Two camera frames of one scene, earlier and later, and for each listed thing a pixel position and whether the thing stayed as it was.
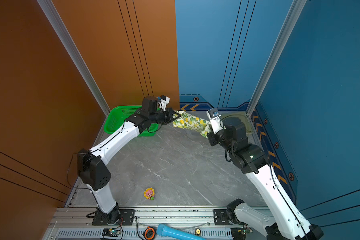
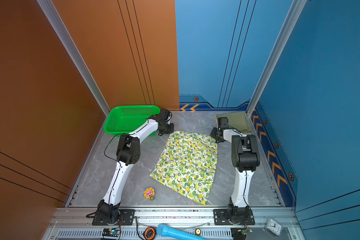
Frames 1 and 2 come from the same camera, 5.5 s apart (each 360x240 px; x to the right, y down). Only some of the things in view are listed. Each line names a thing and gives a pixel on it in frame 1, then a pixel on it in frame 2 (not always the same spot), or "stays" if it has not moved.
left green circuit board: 110,232 stays
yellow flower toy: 149,193 stays
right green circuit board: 248,231 stays
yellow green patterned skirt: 187,121 -> 187,165
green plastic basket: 117,115 stays
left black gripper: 168,112 -> 171,130
